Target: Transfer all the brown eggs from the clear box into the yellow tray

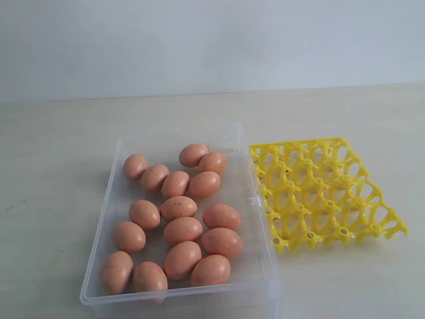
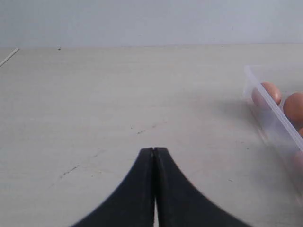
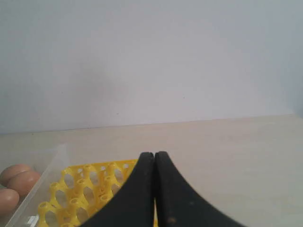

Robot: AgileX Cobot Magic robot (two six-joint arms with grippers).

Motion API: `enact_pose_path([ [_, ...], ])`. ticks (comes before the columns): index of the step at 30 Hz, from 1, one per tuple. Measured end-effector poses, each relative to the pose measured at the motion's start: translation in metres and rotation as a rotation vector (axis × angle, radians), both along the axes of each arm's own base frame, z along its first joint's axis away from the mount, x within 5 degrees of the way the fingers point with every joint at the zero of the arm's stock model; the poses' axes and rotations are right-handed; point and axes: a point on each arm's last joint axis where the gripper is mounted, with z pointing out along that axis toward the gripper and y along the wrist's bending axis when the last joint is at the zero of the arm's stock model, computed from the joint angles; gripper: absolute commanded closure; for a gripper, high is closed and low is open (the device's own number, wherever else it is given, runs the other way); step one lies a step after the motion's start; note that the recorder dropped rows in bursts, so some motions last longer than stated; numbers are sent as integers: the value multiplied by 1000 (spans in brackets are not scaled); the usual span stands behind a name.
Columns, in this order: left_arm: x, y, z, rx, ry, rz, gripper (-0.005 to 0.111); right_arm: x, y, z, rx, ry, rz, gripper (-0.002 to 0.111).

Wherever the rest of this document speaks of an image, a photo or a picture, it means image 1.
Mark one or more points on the brown egg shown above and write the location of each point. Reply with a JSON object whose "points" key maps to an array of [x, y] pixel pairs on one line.
{"points": [[181, 259], [204, 184], [191, 155], [116, 272], [221, 215], [153, 178], [213, 161], [178, 206], [128, 236], [149, 276], [211, 270], [145, 214], [175, 184], [222, 241], [182, 229], [134, 167]]}

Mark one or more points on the clear plastic container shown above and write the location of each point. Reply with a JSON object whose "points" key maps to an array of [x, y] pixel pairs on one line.
{"points": [[253, 289]]}

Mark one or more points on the yellow plastic egg tray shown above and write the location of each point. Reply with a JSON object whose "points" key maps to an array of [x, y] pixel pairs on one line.
{"points": [[315, 192]]}

